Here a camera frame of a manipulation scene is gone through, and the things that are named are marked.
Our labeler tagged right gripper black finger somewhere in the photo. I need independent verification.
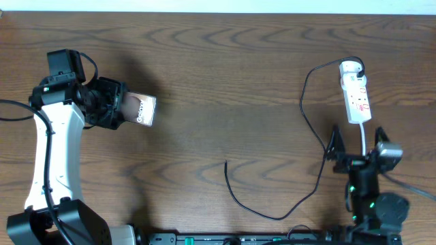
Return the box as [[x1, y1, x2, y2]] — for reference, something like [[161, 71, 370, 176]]
[[324, 125, 345, 160], [375, 127, 390, 145]]

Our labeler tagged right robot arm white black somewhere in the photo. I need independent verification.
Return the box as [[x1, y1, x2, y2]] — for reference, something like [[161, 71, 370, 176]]
[[324, 125, 409, 244]]

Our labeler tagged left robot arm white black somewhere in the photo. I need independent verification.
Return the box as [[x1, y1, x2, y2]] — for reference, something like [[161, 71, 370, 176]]
[[6, 49, 137, 244]]

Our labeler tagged white charger plug adapter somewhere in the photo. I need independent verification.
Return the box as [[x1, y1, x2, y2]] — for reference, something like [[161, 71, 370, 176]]
[[339, 61, 362, 76]]

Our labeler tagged white power strip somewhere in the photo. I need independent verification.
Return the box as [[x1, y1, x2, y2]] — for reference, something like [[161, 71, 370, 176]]
[[340, 72, 371, 125]]

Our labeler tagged white power strip cord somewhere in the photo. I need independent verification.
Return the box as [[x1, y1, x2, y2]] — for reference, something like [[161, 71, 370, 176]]
[[359, 122, 367, 157]]

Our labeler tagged black charger cable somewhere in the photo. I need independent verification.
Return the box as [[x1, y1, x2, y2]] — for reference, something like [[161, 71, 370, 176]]
[[223, 56, 367, 221]]

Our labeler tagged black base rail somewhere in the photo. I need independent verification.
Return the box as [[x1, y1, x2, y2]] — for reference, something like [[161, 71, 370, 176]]
[[136, 232, 403, 245]]

